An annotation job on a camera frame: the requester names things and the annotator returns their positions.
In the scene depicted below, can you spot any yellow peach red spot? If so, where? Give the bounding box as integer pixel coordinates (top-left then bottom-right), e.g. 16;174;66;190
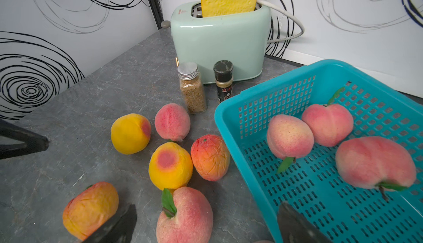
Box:
148;142;193;191

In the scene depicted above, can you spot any orange yellow peach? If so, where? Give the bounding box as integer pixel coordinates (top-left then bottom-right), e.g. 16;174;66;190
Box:
62;182;119;241

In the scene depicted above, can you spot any mint green toaster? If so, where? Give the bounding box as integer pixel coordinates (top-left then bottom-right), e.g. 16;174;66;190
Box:
170;1;272;84

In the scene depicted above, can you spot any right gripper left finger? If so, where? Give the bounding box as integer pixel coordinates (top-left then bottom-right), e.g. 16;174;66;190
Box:
83;204;137;243

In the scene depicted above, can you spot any teal plastic basket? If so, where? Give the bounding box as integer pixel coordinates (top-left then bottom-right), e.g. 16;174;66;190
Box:
214;60;423;243

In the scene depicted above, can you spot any silver lid spice jar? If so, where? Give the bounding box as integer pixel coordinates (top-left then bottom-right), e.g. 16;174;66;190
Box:
177;62;207;114

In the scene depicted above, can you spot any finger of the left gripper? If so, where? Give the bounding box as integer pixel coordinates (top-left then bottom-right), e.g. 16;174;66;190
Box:
1;120;49;160

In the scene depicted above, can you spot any white toaster power cable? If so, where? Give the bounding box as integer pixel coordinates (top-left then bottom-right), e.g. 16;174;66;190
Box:
256;0;305;44

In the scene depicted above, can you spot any black lid spice bottle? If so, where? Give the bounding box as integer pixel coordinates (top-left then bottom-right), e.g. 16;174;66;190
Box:
213;60;234;103

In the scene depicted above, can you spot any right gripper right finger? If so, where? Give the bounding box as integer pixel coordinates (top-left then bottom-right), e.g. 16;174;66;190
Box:
277;202;332;243

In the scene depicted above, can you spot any orange red wrinkled peach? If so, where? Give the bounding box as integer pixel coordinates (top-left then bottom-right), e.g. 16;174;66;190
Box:
190;134;231;181

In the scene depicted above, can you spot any pink peach with leaf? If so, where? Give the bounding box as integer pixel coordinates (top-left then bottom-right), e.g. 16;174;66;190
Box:
156;186;213;243

